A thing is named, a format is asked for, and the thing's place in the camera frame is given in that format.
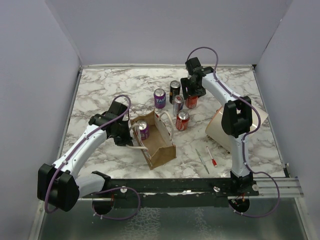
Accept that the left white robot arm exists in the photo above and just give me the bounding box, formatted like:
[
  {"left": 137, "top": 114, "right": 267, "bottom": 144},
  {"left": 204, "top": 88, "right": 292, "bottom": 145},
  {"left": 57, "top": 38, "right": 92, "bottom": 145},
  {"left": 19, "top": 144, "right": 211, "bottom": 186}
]
[{"left": 37, "top": 113, "right": 131, "bottom": 214}]

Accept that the white cylindrical container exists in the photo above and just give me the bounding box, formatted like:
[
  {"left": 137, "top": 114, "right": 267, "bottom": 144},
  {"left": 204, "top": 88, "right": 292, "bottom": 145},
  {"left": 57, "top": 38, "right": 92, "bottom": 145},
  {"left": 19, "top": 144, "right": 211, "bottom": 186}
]
[{"left": 205, "top": 105, "right": 268, "bottom": 152}]

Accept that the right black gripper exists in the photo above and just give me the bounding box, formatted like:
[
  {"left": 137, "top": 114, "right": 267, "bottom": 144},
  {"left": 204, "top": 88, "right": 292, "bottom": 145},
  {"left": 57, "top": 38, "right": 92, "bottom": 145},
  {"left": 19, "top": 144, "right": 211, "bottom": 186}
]
[{"left": 180, "top": 76, "right": 205, "bottom": 100}]

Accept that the silver red beverage can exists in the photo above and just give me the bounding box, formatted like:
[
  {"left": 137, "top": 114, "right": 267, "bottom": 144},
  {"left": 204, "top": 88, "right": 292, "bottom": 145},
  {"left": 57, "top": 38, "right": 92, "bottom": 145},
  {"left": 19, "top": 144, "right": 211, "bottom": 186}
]
[{"left": 172, "top": 94, "right": 185, "bottom": 117}]

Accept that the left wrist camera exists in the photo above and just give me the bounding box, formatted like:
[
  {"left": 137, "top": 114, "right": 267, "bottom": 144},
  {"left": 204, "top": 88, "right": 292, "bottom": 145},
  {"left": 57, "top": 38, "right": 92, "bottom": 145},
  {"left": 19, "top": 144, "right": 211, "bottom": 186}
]
[{"left": 105, "top": 101, "right": 128, "bottom": 120}]

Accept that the brown canvas bag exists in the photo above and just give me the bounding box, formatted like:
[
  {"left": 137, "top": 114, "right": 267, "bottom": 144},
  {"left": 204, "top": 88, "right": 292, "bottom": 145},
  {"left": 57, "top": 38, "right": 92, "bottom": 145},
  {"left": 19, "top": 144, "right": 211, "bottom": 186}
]
[{"left": 130, "top": 111, "right": 177, "bottom": 170}]

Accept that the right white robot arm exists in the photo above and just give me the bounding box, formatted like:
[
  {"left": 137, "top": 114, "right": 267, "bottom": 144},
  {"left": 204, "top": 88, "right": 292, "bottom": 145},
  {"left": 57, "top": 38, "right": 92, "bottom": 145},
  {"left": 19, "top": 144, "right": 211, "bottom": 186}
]
[{"left": 180, "top": 66, "right": 253, "bottom": 196}]

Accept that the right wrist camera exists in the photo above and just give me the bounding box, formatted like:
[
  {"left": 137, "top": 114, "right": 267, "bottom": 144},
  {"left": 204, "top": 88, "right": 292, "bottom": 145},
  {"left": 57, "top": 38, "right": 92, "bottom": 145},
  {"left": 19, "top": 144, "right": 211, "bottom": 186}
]
[{"left": 185, "top": 57, "right": 203, "bottom": 76}]

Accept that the red cola can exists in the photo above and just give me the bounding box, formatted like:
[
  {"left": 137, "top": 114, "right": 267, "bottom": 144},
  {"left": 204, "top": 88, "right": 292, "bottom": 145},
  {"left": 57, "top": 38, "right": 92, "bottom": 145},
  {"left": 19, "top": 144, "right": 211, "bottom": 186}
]
[{"left": 175, "top": 110, "right": 190, "bottom": 131}]

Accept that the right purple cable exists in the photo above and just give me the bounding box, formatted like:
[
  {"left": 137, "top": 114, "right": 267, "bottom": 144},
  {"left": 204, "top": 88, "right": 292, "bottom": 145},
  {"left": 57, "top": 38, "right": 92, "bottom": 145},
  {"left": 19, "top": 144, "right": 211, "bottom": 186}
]
[{"left": 186, "top": 46, "right": 281, "bottom": 217}]

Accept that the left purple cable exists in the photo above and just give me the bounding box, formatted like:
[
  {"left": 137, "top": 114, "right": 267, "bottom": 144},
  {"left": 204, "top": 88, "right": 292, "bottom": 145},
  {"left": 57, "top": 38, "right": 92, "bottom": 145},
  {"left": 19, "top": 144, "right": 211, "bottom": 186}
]
[{"left": 44, "top": 94, "right": 142, "bottom": 221}]

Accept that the black beverage can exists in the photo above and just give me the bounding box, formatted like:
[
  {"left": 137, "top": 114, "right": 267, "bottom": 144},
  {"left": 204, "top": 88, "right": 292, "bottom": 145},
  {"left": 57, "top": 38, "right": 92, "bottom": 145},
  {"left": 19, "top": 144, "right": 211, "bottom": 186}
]
[{"left": 169, "top": 80, "right": 181, "bottom": 104}]

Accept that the purple soda can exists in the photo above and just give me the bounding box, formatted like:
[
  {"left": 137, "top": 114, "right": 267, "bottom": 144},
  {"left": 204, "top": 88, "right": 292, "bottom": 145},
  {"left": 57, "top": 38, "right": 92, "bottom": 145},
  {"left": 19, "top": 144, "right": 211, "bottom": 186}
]
[
  {"left": 153, "top": 88, "right": 166, "bottom": 109},
  {"left": 136, "top": 119, "right": 150, "bottom": 140}
]

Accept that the red white marker pen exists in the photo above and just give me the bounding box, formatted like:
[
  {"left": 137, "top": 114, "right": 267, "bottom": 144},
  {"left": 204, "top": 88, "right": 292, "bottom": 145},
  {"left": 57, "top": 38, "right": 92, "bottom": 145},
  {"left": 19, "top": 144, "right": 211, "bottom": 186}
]
[{"left": 206, "top": 146, "right": 218, "bottom": 168}]

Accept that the purple cable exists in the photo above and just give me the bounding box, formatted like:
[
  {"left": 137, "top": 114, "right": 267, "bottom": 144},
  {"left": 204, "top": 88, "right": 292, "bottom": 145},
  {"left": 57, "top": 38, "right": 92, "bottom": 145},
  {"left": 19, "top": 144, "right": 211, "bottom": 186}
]
[
  {"left": 44, "top": 94, "right": 142, "bottom": 221},
  {"left": 186, "top": 46, "right": 281, "bottom": 217}
]

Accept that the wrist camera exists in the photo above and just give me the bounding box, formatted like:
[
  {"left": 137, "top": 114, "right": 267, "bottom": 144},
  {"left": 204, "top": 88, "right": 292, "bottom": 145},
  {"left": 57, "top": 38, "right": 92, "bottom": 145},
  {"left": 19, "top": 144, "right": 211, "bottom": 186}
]
[
  {"left": 185, "top": 57, "right": 203, "bottom": 76},
  {"left": 105, "top": 101, "right": 128, "bottom": 120}
]

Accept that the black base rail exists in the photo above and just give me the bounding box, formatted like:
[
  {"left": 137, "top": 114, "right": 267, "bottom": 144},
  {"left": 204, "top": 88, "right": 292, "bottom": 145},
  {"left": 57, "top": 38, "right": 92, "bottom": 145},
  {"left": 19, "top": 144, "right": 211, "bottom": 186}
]
[{"left": 89, "top": 177, "right": 261, "bottom": 209}]

